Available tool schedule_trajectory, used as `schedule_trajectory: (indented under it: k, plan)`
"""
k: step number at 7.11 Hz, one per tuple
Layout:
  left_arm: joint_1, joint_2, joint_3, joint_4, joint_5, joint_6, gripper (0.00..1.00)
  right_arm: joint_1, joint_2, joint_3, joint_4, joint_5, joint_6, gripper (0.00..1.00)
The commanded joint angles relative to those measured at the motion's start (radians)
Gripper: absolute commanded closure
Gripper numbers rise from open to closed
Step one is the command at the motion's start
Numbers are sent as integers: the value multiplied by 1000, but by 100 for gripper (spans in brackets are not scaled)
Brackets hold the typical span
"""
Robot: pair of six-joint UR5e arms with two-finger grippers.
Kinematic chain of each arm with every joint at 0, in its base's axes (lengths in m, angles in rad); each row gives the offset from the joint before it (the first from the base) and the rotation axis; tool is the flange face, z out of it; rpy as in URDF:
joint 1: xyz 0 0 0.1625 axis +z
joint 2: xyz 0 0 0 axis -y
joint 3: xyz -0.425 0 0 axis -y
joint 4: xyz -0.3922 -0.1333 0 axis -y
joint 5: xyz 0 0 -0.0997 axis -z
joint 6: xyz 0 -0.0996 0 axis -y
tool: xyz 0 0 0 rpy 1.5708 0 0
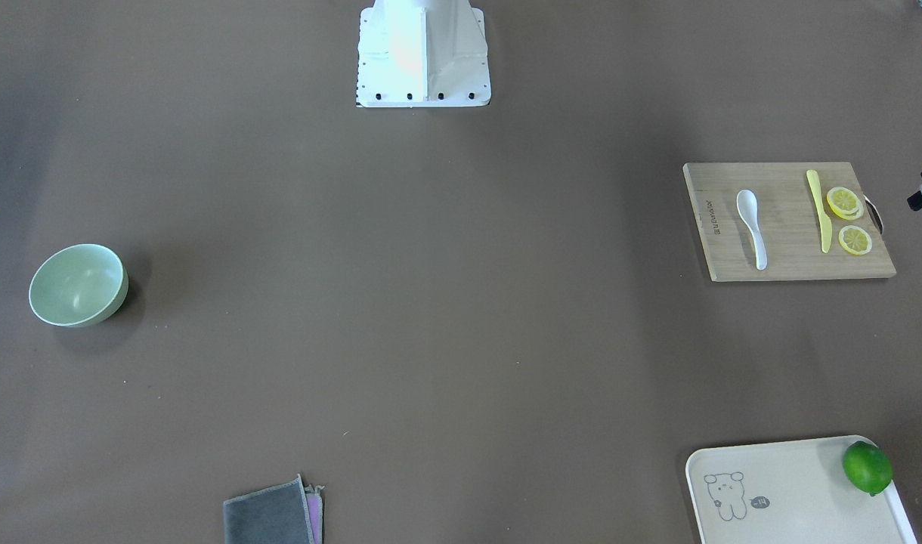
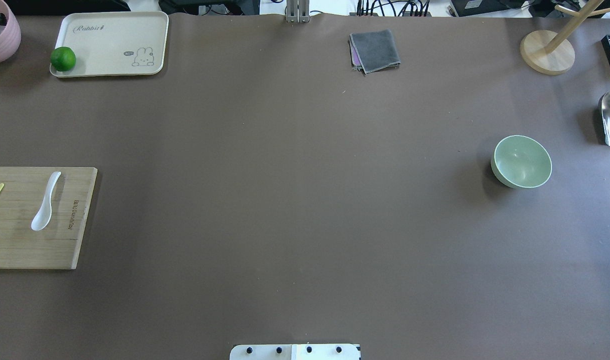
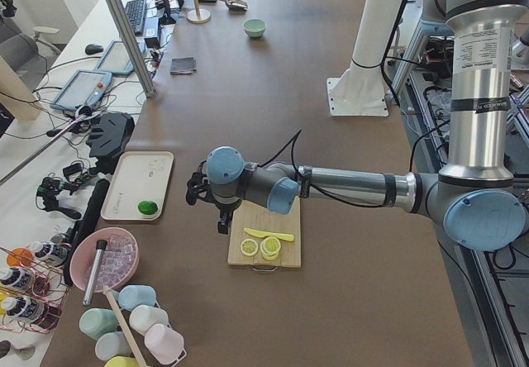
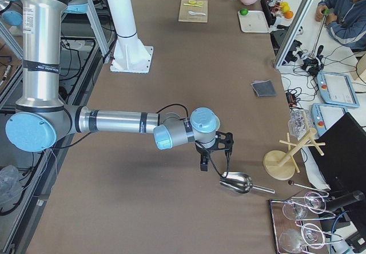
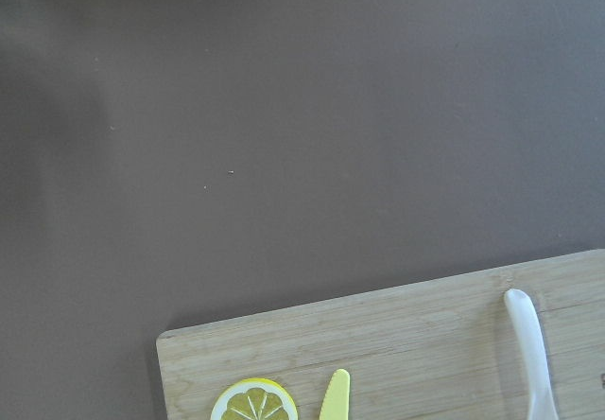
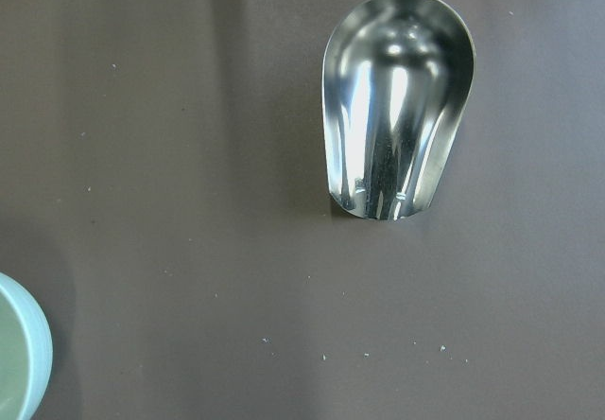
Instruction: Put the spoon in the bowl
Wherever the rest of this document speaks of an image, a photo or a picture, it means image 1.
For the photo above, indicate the white ceramic spoon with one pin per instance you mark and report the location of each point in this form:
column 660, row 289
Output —
column 748, row 210

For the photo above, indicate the grey folded cloth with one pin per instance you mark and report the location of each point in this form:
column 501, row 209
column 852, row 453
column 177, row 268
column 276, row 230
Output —
column 286, row 513

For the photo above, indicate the bamboo cutting board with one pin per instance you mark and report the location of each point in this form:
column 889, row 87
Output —
column 788, row 222

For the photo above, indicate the lemon slice upper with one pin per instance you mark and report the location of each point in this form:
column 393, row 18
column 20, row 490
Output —
column 845, row 203

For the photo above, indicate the cream serving tray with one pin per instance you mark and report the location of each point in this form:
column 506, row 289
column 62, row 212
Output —
column 792, row 491

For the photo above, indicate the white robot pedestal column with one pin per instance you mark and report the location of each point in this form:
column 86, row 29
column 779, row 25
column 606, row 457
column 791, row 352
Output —
column 422, row 54

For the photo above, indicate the light green bowl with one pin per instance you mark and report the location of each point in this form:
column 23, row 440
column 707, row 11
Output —
column 79, row 286

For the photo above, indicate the lemon slice lower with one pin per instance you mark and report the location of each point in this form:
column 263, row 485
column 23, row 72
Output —
column 855, row 240

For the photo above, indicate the lemon slice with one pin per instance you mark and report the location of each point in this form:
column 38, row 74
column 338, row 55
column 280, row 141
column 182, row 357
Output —
column 855, row 240
column 845, row 203

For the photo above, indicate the green lime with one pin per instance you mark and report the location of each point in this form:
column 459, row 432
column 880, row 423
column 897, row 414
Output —
column 867, row 468

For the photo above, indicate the yellow plastic knife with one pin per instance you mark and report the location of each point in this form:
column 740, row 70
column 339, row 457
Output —
column 825, row 223

